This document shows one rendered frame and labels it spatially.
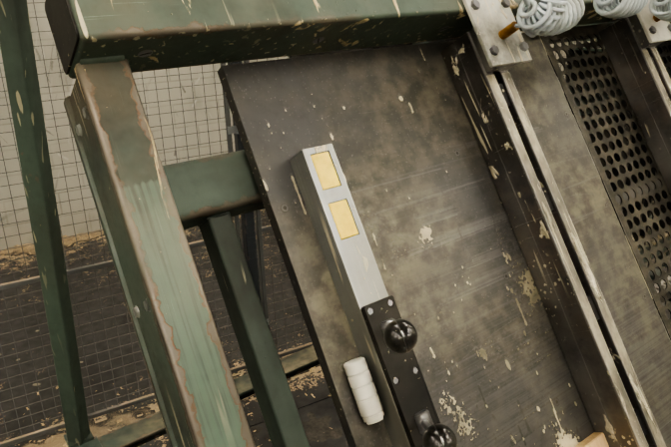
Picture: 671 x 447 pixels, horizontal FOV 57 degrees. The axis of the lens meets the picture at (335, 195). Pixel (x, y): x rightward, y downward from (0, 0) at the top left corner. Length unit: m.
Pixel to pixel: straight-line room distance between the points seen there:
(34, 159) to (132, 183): 0.64
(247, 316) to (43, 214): 0.67
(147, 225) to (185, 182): 0.14
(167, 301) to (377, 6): 0.51
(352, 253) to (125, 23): 0.39
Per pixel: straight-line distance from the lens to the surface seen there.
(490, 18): 1.06
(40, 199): 1.38
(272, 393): 0.84
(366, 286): 0.81
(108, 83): 0.76
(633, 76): 1.46
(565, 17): 1.03
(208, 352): 0.70
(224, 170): 0.85
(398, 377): 0.81
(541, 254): 1.05
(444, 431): 0.72
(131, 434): 1.87
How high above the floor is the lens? 1.91
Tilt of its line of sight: 19 degrees down
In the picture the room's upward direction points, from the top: 2 degrees counter-clockwise
